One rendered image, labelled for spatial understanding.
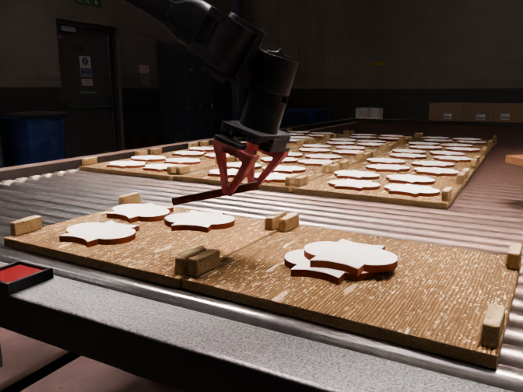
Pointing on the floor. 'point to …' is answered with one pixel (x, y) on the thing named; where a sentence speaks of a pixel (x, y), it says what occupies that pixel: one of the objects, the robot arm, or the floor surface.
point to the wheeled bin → (36, 136)
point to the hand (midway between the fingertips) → (240, 186)
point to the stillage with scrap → (307, 115)
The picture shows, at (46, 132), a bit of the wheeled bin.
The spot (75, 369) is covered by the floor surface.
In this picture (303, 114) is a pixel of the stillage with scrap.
